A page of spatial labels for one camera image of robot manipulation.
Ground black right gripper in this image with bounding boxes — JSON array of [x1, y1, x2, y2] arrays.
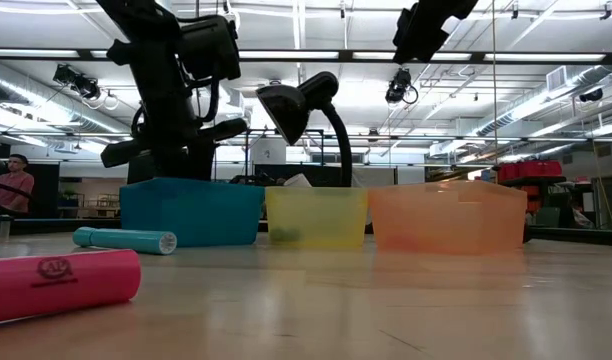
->
[[393, 2, 451, 65]]

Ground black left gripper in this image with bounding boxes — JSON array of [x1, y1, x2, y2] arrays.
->
[[100, 115, 250, 182]]

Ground pink marker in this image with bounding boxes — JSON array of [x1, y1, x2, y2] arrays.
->
[[0, 248, 143, 326]]

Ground blue plastic bin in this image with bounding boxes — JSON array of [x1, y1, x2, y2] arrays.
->
[[119, 177, 266, 249]]

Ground black ceiling spotlight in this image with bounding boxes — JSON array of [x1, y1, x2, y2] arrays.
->
[[578, 87, 606, 104], [384, 67, 418, 106], [52, 63, 103, 101]]

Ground black overhead rig beam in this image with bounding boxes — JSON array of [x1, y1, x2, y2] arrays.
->
[[0, 47, 612, 65]]

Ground light blue highlighter marker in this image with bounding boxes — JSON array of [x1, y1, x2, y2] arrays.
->
[[72, 226, 178, 256]]

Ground thin vertical pole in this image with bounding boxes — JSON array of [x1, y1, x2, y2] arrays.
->
[[489, 0, 498, 169]]

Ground black desk lamp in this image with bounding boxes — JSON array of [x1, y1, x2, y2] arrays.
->
[[255, 71, 355, 189]]

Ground black partition panel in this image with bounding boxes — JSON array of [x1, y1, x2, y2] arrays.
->
[[253, 163, 398, 189], [25, 162, 62, 221]]

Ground yellow plastic bin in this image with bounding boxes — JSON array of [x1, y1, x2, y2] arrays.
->
[[264, 186, 370, 250]]

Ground person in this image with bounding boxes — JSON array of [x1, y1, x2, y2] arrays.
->
[[0, 153, 36, 217]]

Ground red storage crates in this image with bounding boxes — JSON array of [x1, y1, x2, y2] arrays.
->
[[495, 159, 567, 184]]

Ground orange plastic bin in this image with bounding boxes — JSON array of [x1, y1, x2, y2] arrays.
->
[[368, 179, 529, 255]]

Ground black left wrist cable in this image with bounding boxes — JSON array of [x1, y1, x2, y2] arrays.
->
[[129, 74, 221, 142]]

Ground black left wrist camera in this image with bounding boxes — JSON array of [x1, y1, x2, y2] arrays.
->
[[177, 13, 243, 82]]

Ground silver ventilation duct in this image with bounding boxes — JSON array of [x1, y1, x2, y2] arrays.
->
[[473, 63, 612, 137], [0, 72, 132, 134]]

